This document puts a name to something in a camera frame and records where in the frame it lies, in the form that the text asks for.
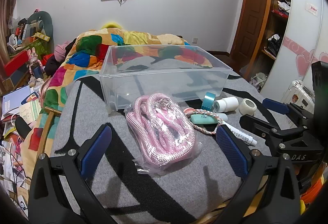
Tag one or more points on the pink bunny toy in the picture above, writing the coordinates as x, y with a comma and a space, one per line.
34, 63

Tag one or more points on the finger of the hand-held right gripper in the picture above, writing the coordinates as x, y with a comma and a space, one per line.
256, 124
275, 106

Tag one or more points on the wooden bed frame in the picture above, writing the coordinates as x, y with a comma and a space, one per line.
48, 126

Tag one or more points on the pile of books and papers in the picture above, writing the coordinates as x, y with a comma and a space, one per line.
18, 116

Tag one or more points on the grey green cushion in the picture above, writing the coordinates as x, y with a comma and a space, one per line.
42, 21

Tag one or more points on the white wardrobe sliding door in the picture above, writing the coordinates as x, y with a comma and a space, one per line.
305, 34

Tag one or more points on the grey white bag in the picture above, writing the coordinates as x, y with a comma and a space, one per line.
258, 80

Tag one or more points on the teal tape roll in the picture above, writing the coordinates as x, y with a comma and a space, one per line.
208, 101

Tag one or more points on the red box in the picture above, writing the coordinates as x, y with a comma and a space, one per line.
15, 66

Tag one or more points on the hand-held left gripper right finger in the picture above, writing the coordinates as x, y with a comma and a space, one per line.
232, 149

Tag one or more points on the brown wooden door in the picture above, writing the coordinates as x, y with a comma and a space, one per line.
252, 16

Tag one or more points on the pink knitted hat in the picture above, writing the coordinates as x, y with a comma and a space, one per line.
60, 53

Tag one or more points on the wooden wardrobe shelf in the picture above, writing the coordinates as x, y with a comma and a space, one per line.
279, 26

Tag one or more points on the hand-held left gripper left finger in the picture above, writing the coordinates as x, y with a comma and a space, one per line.
96, 148

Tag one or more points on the colourful patchwork blanket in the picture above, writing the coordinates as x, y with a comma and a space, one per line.
84, 49

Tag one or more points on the white bandage roll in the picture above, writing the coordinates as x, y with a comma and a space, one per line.
248, 106

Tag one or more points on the mint green small case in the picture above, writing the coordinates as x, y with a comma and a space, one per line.
203, 118

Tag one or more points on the clear plastic storage box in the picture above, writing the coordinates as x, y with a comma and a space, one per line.
164, 77

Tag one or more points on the white ointment tube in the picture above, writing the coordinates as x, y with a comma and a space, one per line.
239, 134

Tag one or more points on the white folded clothes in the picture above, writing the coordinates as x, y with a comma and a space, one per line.
284, 6

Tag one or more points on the grey black patterned blanket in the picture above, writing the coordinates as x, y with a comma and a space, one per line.
123, 188

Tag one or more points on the white hard suitcase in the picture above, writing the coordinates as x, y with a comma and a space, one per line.
298, 97

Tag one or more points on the white wall socket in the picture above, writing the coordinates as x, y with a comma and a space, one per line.
194, 40

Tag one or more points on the black bag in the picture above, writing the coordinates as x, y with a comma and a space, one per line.
274, 43

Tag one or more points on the white pill bottle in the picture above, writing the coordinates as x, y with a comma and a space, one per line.
226, 105

